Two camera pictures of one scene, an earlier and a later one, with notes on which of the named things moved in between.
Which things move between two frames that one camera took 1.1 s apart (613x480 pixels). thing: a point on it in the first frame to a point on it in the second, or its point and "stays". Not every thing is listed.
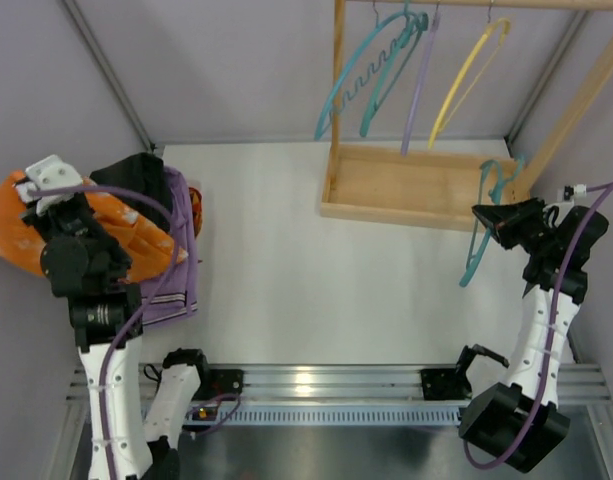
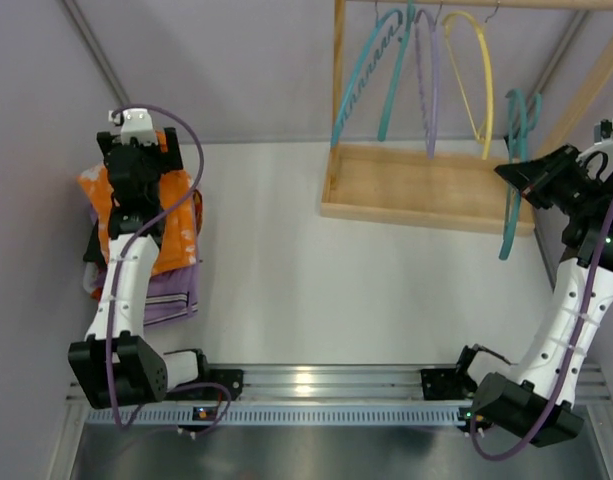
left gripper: (52, 212) to (106, 141)
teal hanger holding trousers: (473, 263) to (523, 114)
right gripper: (528, 230) to (539, 181)
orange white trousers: (145, 250) to (177, 232)
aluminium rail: (362, 382) stays
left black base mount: (223, 382) stays
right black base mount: (445, 385) stays
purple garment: (175, 293) stays
